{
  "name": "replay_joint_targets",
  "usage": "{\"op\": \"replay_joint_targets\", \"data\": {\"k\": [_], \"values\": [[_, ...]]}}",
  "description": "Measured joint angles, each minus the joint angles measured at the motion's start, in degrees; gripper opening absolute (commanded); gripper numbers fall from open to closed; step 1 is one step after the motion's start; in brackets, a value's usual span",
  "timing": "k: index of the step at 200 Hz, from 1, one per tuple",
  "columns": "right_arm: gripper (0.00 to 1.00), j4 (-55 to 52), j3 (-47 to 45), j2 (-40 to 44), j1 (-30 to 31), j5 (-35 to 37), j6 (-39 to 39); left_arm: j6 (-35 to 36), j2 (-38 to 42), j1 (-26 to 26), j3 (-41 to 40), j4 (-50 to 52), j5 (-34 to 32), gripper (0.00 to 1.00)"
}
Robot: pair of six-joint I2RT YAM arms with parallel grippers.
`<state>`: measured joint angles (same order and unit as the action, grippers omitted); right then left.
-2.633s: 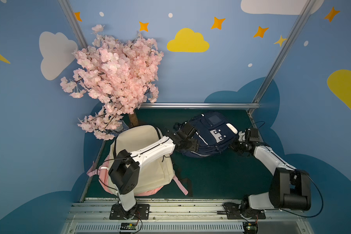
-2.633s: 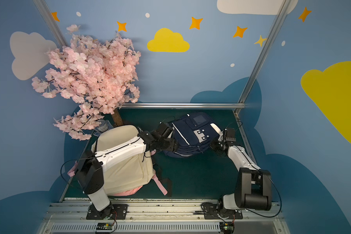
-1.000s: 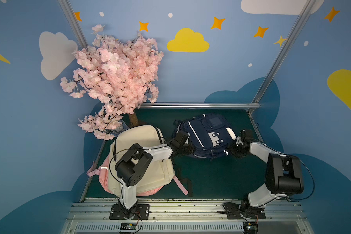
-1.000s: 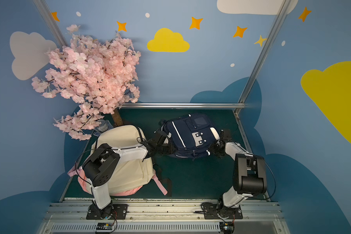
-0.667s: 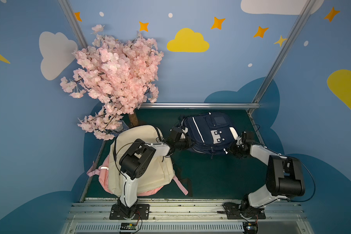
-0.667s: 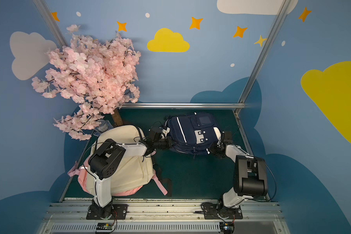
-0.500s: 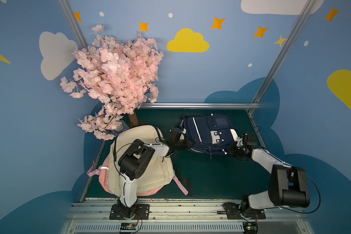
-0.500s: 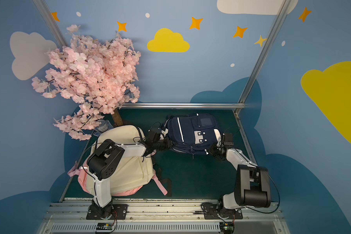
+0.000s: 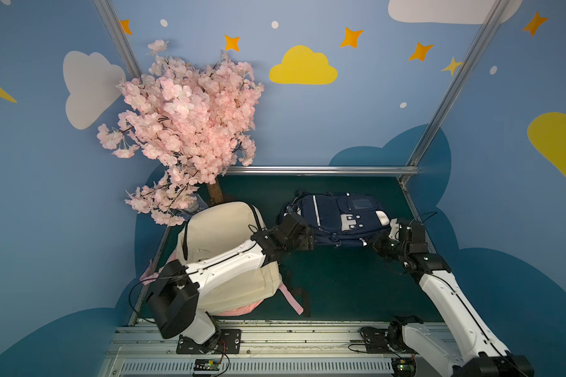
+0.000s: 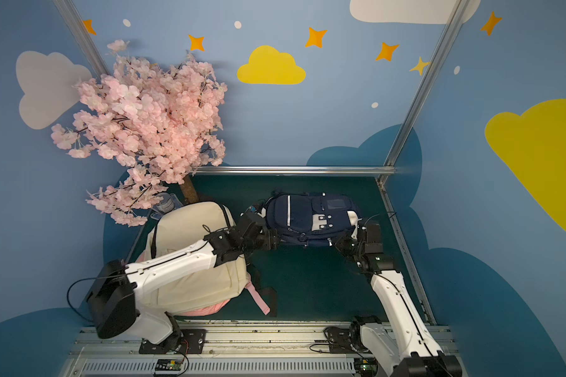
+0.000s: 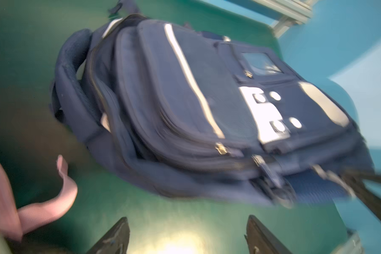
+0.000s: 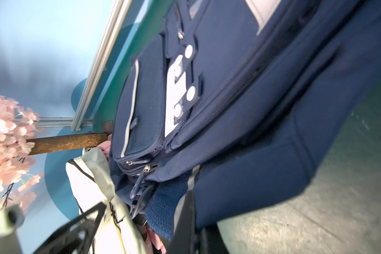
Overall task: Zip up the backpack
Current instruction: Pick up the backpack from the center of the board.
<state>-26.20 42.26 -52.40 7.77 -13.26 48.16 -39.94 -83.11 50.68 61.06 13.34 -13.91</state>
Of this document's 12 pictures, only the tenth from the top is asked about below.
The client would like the navy blue backpack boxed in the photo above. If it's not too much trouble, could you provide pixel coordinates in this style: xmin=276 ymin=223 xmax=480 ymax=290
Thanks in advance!
xmin=254 ymin=193 xmax=362 ymax=248

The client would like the beige and navy backpack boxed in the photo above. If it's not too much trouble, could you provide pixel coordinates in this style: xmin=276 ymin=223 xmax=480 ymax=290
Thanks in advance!
xmin=133 ymin=202 xmax=250 ymax=317

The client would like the pink backpack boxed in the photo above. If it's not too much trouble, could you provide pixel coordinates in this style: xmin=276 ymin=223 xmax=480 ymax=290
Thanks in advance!
xmin=140 ymin=256 xmax=276 ymax=317

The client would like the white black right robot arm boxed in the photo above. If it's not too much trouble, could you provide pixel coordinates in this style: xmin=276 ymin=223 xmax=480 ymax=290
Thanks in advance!
xmin=336 ymin=221 xmax=463 ymax=376

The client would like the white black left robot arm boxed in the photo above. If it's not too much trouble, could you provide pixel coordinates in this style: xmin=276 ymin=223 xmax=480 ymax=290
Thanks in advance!
xmin=86 ymin=212 xmax=278 ymax=344

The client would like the right green circuit board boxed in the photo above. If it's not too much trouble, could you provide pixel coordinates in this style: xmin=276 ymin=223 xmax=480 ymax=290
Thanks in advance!
xmin=354 ymin=358 xmax=379 ymax=377

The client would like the green circuit board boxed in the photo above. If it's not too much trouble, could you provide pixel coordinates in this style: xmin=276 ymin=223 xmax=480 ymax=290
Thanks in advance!
xmin=354 ymin=358 xmax=379 ymax=377
xmin=153 ymin=359 xmax=187 ymax=376

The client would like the pink artificial blossom tree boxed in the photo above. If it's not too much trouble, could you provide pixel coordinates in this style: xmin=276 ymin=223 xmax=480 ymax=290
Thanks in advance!
xmin=51 ymin=39 xmax=227 ymax=227

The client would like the left green circuit board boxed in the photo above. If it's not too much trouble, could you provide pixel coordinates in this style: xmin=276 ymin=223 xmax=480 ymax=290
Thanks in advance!
xmin=153 ymin=359 xmax=187 ymax=376

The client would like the aluminium back rail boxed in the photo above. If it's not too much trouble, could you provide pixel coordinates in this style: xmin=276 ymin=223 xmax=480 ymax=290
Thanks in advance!
xmin=196 ymin=166 xmax=395 ymax=177

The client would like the aluminium right side rail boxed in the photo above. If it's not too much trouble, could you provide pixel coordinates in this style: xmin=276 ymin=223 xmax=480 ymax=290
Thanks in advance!
xmin=377 ymin=174 xmax=438 ymax=325

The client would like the aluminium right corner post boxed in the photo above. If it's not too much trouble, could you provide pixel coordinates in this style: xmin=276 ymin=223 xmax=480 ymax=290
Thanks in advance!
xmin=384 ymin=0 xmax=470 ymax=167

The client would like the aluminium corner post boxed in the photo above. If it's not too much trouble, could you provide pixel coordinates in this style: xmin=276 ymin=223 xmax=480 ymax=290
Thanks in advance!
xmin=384 ymin=0 xmax=470 ymax=167
xmin=53 ymin=0 xmax=109 ymax=76

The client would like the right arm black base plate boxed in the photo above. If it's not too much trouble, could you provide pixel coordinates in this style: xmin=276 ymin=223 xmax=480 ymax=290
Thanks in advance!
xmin=324 ymin=326 xmax=369 ymax=354

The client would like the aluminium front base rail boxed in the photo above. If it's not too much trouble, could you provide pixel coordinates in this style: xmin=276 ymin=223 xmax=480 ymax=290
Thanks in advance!
xmin=60 ymin=320 xmax=468 ymax=376

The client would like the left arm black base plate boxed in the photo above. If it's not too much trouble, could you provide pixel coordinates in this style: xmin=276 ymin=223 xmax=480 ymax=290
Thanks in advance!
xmin=139 ymin=329 xmax=207 ymax=355

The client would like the aluminium left corner post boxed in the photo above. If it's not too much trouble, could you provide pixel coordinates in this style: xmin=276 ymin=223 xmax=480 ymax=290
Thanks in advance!
xmin=53 ymin=0 xmax=109 ymax=76

